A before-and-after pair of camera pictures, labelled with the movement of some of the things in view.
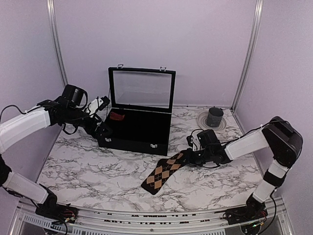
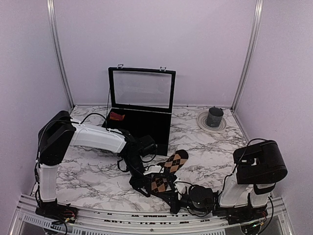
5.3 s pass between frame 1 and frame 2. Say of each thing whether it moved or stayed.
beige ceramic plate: stayed
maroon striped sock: stayed
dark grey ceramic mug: stayed
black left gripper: moved
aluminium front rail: stayed
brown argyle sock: moved
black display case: stayed
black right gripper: moved
